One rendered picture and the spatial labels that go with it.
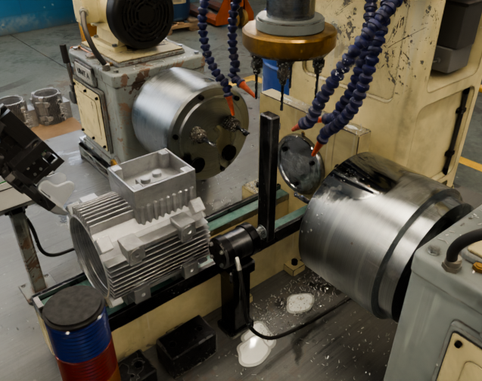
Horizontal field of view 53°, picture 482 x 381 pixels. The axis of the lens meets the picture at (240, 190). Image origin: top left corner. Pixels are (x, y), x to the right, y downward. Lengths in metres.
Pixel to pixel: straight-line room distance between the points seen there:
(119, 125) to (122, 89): 0.10
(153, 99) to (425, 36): 0.62
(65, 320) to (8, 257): 0.81
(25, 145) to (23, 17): 5.85
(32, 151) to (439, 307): 0.62
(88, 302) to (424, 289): 0.44
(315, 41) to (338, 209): 0.30
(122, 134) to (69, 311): 0.88
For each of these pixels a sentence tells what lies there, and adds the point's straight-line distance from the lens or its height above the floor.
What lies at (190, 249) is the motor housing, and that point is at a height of 1.02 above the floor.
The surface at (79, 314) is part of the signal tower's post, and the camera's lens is 0.52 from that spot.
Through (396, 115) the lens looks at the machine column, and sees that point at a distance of 1.09.
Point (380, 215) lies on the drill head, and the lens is 0.78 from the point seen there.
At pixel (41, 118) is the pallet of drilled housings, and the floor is 0.21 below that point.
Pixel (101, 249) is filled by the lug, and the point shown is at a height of 1.08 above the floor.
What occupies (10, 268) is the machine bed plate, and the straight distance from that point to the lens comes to 1.28.
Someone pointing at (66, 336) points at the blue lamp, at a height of 1.21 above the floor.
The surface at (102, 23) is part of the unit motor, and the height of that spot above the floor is 1.24.
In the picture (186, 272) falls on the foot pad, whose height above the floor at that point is 0.97.
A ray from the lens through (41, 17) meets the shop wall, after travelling 6.71.
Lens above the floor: 1.58
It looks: 33 degrees down
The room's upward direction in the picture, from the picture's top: straight up
